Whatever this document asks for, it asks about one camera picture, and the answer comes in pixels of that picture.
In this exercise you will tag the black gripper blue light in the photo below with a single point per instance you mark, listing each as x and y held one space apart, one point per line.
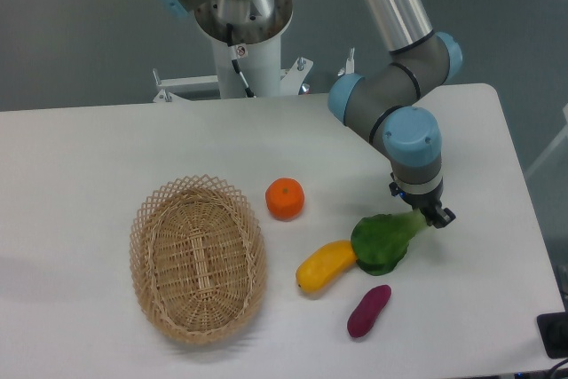
425 197

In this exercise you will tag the woven wicker basket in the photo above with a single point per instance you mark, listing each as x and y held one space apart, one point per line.
197 260

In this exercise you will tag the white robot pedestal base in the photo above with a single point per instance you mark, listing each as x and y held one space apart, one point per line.
245 36

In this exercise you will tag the orange tangerine toy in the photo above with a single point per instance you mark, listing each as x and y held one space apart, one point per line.
284 199

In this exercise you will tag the black device at table edge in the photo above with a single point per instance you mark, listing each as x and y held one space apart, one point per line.
553 333

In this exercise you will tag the green bok choy vegetable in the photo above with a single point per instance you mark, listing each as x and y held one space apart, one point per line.
381 241

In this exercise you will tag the yellow squash toy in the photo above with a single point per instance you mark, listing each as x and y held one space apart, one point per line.
325 265

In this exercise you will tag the purple sweet potato toy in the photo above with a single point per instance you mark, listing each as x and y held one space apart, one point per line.
364 316

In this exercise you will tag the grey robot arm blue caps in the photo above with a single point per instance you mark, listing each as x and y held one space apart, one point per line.
381 109

